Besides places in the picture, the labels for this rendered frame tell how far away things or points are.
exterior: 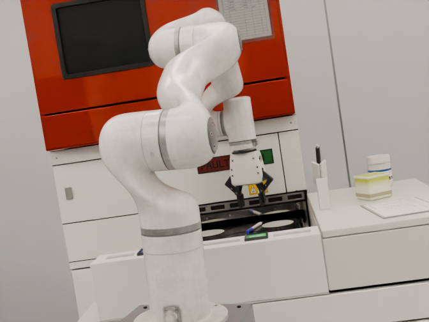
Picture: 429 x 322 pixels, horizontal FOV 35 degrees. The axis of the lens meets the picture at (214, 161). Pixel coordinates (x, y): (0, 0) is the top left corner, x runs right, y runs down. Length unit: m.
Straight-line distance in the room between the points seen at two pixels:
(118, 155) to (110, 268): 0.42
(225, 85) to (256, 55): 0.28
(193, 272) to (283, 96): 0.94
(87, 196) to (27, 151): 1.66
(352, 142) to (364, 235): 2.12
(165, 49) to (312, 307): 0.70
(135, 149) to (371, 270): 0.64
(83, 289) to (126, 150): 1.12
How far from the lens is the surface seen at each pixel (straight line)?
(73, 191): 2.29
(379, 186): 1.91
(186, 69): 1.46
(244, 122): 2.01
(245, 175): 2.03
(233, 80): 1.88
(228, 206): 2.21
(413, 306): 1.66
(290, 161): 2.19
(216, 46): 1.56
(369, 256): 1.62
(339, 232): 1.60
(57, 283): 3.99
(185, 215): 1.30
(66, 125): 2.23
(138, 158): 1.30
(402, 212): 1.68
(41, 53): 2.26
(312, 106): 3.67
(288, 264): 1.60
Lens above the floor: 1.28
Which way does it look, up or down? 5 degrees down
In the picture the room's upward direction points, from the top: 9 degrees counter-clockwise
